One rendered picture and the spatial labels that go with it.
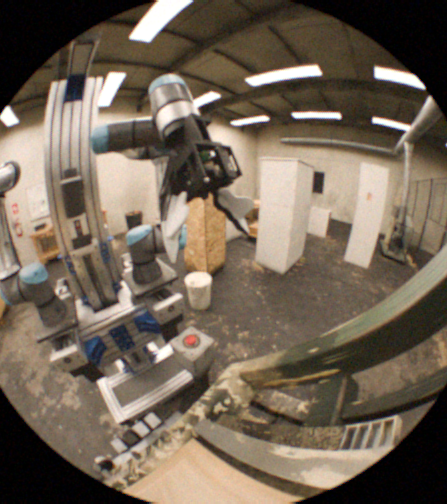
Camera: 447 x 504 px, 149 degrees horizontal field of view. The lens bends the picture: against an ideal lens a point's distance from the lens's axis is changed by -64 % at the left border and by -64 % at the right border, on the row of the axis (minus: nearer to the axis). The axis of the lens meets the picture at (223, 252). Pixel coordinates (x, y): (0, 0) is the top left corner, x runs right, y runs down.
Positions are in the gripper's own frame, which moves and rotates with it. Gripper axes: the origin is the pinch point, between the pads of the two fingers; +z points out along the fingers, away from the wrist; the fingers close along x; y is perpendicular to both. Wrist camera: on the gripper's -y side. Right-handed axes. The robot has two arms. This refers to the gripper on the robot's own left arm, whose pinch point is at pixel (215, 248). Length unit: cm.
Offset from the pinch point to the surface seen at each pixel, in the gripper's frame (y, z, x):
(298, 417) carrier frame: 1, 65, 7
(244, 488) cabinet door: 12.7, 32.3, -20.3
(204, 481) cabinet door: 5.1, 37.4, -25.1
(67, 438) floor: -101, 99, -130
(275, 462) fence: 14.0, 28.2, -14.0
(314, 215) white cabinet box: -133, 24, 470
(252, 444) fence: 7.6, 31.5, -12.9
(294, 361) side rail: 3.7, 29.5, 7.0
